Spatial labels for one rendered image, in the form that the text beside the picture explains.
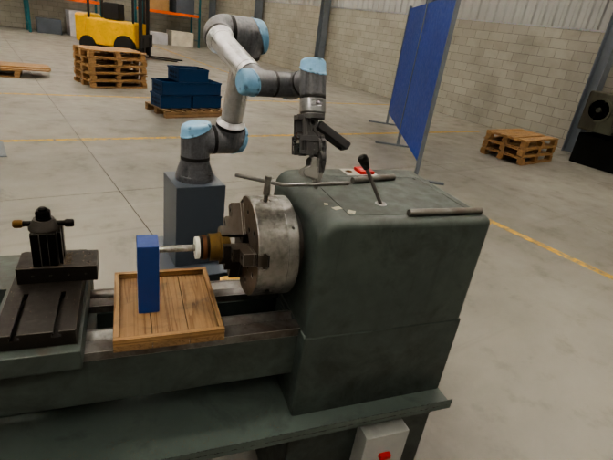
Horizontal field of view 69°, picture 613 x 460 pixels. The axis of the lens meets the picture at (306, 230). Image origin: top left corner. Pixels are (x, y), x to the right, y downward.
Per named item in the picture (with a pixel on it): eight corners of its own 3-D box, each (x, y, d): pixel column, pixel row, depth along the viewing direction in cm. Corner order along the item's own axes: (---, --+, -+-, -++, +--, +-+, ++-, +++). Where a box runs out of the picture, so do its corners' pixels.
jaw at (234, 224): (252, 236, 146) (248, 202, 148) (255, 234, 141) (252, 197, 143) (217, 238, 141) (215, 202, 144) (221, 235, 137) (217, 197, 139)
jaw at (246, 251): (257, 240, 139) (268, 253, 129) (256, 256, 140) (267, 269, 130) (222, 242, 135) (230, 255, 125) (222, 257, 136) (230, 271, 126)
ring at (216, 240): (226, 225, 142) (197, 226, 138) (233, 239, 134) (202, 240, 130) (225, 252, 145) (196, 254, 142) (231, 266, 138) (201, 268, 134)
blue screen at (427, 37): (368, 120, 992) (390, 3, 895) (404, 126, 991) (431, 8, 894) (386, 176, 616) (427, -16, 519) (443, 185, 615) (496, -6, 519)
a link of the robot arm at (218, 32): (192, 4, 151) (248, 67, 121) (223, 8, 156) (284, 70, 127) (189, 38, 158) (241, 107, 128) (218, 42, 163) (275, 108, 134)
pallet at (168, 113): (203, 107, 885) (205, 65, 852) (226, 116, 834) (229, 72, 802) (145, 108, 806) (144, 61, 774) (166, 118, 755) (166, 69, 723)
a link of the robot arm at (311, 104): (319, 101, 134) (330, 98, 126) (319, 118, 134) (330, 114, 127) (296, 99, 131) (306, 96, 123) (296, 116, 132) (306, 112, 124)
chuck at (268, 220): (255, 256, 165) (265, 178, 149) (279, 314, 140) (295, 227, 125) (231, 257, 162) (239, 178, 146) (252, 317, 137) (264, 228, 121)
